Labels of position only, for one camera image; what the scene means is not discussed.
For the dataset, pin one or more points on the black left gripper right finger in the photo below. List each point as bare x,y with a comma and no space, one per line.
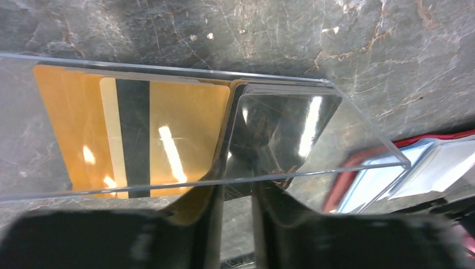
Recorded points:
288,234

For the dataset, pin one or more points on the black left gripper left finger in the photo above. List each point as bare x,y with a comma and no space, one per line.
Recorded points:
185,234

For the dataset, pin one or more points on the red leather card holder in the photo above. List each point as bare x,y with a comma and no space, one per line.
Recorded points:
439,164

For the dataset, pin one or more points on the gold magnetic stripe card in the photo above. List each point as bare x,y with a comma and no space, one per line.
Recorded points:
160,133

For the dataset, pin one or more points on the black VIP card stack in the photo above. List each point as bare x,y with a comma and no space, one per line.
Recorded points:
284,88

